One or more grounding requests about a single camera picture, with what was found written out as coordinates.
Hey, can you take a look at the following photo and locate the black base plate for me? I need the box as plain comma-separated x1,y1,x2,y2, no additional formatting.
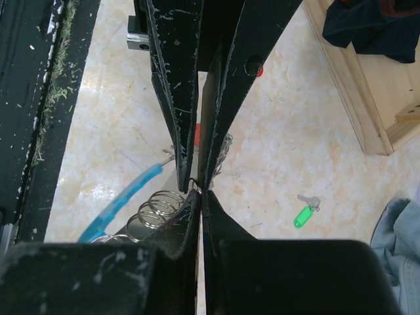
1,1,100,250

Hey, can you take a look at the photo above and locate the wooden clothes rack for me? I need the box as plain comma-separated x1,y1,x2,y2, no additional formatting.
303,1,419,156

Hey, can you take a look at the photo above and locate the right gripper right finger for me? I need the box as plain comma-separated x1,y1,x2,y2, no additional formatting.
201,190,256,314

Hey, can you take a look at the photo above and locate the navy basketball jersey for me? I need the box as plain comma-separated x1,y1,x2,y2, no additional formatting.
322,1,419,64

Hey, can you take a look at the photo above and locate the key with red tag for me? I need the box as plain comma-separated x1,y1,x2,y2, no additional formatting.
257,66,264,77

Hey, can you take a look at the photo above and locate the keyring chain with keys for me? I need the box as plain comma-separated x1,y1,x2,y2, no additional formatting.
77,123,234,244

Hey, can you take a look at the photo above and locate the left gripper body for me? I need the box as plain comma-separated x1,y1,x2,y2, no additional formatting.
127,1,243,72

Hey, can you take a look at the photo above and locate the key with green tag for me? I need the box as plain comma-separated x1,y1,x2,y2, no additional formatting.
293,194,321,228

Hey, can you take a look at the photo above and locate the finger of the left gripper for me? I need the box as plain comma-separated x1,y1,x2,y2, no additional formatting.
146,1,203,192
198,1,301,191

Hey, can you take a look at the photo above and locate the light blue denim cloth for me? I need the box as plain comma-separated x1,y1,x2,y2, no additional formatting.
370,199,419,314

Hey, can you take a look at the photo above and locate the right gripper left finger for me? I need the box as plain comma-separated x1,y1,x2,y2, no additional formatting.
144,190,201,314

